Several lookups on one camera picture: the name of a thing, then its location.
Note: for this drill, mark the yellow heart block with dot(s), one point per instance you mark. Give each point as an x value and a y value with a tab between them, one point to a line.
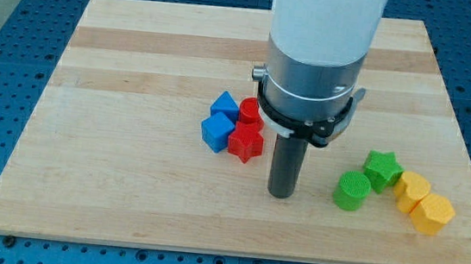
409	189

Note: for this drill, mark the blue triangle block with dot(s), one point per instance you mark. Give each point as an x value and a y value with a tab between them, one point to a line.
227	105

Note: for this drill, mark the green star block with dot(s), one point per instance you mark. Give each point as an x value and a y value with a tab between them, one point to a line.
382	169

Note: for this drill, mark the red star block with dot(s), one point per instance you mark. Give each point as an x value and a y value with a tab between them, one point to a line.
246	141

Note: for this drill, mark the wooden board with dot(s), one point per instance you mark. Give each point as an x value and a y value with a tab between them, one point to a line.
113	153

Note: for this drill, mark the yellow hexagon block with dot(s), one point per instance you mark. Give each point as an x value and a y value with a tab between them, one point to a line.
431	214

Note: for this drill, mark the blue cube block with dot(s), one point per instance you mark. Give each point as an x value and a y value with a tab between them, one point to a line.
216	130

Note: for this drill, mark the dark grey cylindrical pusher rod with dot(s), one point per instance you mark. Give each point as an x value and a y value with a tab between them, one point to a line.
288	156

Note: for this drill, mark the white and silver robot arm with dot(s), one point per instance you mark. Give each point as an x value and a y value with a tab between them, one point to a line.
316	50

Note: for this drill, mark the green cylinder block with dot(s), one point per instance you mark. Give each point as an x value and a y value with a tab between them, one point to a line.
352	189

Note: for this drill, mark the red cylinder block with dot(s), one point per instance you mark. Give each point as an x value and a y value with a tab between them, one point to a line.
249	112

